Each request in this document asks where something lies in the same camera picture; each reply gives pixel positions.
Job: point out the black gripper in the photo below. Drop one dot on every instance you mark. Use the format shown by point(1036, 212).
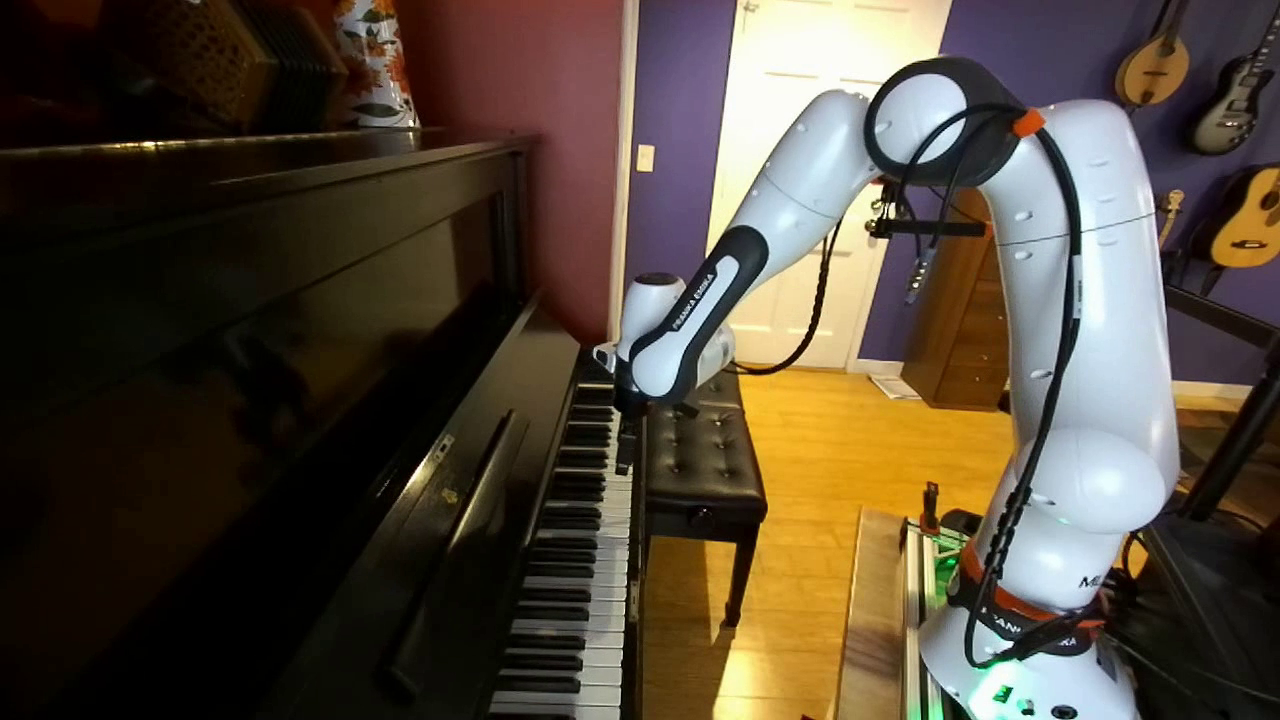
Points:
point(606, 391)

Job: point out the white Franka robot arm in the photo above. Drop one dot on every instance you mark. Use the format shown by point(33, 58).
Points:
point(1095, 402)

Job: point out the black leather piano bench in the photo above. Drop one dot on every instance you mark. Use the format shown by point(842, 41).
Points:
point(705, 463)

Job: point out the black upright piano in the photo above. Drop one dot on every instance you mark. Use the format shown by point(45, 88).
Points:
point(332, 441)

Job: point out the figurine on piano top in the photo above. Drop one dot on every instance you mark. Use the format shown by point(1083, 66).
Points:
point(379, 61)

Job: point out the black clamp knob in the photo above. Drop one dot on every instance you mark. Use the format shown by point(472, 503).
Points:
point(928, 506)

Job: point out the wooden mounting board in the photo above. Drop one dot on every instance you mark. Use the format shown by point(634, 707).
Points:
point(875, 624)

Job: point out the white panel door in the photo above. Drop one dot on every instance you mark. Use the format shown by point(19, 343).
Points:
point(803, 83)

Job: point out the brown wooden cabinet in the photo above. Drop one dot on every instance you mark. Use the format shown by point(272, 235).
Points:
point(966, 322)

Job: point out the brown wicker basket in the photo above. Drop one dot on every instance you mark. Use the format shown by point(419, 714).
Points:
point(205, 61)

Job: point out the black stand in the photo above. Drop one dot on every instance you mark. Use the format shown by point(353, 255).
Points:
point(1235, 412)

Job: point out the round-bodied mandolin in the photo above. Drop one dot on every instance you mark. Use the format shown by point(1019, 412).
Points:
point(1148, 61)

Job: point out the black fabric bag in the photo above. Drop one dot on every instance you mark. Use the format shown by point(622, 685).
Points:
point(1204, 612)

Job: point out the yellow acoustic guitar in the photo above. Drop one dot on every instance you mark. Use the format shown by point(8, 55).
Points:
point(1255, 225)

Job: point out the grey electric guitar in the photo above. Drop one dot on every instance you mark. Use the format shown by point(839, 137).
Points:
point(1235, 105)

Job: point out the white light switch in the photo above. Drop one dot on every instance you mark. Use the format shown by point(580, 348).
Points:
point(647, 158)

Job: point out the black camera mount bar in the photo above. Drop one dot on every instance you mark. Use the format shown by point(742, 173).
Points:
point(926, 225)

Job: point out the aluminium frame rail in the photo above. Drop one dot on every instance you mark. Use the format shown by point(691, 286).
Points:
point(918, 624)

